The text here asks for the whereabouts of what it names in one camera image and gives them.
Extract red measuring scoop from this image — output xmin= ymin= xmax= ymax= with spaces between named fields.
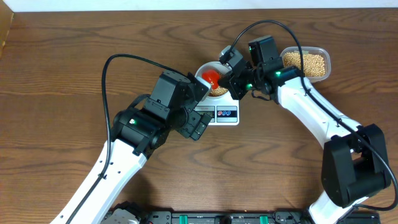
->
xmin=201 ymin=70 xmax=221 ymax=90

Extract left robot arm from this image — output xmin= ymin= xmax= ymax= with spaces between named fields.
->
xmin=53 ymin=70 xmax=211 ymax=223

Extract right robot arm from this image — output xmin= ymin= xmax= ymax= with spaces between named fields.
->
xmin=218 ymin=36 xmax=397 ymax=223

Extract soybeans in bowl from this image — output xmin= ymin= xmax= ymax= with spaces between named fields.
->
xmin=210 ymin=86 xmax=228 ymax=97

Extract grey bowl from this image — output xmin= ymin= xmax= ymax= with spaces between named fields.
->
xmin=195 ymin=62 xmax=231 ymax=100

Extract white kitchen scale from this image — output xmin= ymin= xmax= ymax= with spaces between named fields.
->
xmin=195 ymin=91 xmax=239 ymax=126

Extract soybeans in container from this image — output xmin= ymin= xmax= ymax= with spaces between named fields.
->
xmin=282 ymin=52 xmax=326 ymax=77

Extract clear plastic container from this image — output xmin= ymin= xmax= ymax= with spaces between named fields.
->
xmin=280 ymin=47 xmax=331 ymax=83

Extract cardboard side panel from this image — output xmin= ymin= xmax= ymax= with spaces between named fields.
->
xmin=0 ymin=0 xmax=14 ymax=55

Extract left black cable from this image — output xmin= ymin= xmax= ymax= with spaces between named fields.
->
xmin=63 ymin=54 xmax=187 ymax=224

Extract black cable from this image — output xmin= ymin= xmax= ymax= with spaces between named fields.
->
xmin=225 ymin=19 xmax=398 ymax=212
xmin=63 ymin=54 xmax=187 ymax=224

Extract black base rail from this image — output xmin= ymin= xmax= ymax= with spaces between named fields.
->
xmin=102 ymin=211 xmax=381 ymax=224

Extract right black cable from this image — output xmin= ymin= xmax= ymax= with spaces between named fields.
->
xmin=225 ymin=19 xmax=398 ymax=212

